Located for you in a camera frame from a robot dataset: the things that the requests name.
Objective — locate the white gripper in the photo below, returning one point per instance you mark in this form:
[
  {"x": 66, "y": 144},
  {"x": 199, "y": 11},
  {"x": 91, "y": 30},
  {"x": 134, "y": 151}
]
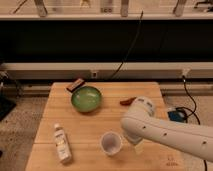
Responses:
[{"x": 135, "y": 141}]

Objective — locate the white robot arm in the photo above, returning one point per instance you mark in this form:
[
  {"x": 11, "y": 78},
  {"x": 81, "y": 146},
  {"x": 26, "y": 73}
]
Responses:
[{"x": 139, "y": 122}]

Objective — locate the green ceramic bowl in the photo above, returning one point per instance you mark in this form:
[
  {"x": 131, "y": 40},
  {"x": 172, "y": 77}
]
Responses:
[{"x": 86, "y": 99}]

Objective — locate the brown sausage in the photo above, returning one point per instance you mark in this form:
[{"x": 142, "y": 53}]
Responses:
[{"x": 127, "y": 102}]

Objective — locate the blue power adapter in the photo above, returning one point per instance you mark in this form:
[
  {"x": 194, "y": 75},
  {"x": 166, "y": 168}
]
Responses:
[{"x": 175, "y": 116}]

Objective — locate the white lotion bottle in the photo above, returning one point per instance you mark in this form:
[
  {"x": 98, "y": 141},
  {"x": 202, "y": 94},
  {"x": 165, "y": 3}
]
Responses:
[{"x": 62, "y": 144}]

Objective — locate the brown chocolate bar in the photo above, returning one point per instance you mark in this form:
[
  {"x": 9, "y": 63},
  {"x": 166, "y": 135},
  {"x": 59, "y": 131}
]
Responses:
[{"x": 77, "y": 83}]

